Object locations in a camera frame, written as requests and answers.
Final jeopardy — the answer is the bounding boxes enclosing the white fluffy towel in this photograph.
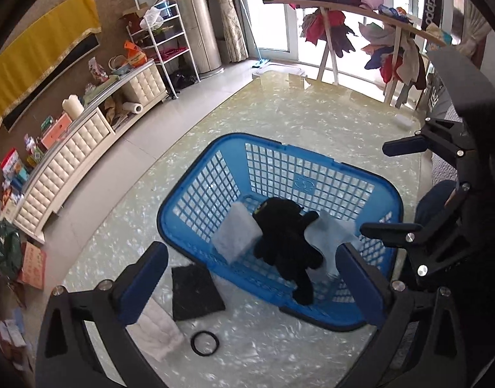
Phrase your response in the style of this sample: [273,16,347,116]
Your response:
[126,299,184,362]

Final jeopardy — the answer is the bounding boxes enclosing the black scouring pad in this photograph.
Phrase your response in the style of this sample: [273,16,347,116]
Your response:
[171,264,226,321]

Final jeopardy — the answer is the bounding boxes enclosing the black rubber ring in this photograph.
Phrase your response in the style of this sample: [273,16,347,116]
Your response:
[190,329,220,358]

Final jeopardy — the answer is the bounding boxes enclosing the grey white felt cloth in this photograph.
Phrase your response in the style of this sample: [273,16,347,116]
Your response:
[212,201,262,264]

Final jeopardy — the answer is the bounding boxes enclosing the light blue cloth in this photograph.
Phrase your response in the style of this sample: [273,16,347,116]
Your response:
[304,210,362,282]

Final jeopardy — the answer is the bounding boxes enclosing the red printed cardboard box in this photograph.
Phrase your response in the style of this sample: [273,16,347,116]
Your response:
[17,242,47,291]

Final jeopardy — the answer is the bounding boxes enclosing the green plastic bag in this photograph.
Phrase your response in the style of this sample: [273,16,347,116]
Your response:
[0,219,24,280]

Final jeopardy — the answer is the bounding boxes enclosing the black zippo sign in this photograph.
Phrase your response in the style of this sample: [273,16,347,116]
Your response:
[421,0,443,31]

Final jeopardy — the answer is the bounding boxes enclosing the wooden clothes rack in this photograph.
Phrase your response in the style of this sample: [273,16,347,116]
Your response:
[262,0,449,108]

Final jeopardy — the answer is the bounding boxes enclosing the blue plastic laundry basket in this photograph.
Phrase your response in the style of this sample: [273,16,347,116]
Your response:
[157,133,404,331]

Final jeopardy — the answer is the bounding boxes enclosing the cream tufted tv cabinet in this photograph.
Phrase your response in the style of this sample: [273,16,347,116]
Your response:
[11,61,168,244]

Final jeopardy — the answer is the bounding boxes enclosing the pink drawer box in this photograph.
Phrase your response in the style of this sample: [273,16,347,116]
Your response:
[40,112,72,150]

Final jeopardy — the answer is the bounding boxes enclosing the white paper roll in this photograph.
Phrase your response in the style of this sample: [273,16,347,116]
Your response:
[122,102,144,115]

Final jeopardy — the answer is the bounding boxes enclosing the cream plastic jug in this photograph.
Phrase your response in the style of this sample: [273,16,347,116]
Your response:
[62,95,84,121]

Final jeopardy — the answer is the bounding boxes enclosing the beige curtain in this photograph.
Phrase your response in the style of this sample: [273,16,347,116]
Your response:
[218,0,248,63]

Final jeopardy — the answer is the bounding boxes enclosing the orange bag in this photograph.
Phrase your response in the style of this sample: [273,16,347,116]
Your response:
[124,40,149,68]

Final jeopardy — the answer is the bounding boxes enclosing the white standing air conditioner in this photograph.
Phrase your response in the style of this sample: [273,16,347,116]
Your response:
[176,0,223,78]

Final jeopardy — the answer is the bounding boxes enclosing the white metal shelf rack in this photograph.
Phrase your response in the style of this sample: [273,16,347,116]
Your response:
[121,0,200,99]

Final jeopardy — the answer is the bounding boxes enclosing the yellow wall cloth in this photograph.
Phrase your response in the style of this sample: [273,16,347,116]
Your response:
[0,0,102,127]

